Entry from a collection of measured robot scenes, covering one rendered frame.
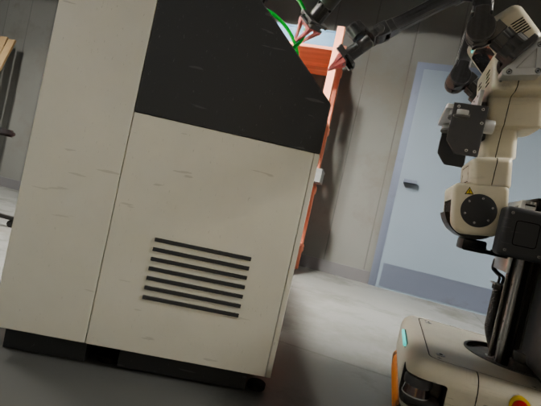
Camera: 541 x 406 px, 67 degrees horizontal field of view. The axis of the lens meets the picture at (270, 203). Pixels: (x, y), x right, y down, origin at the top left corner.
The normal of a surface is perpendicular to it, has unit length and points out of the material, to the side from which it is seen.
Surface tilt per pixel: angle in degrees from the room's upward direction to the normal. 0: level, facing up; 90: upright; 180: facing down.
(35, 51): 90
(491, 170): 90
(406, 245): 90
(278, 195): 90
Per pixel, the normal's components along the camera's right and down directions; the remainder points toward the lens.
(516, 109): -0.29, -0.04
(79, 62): 0.07, 0.04
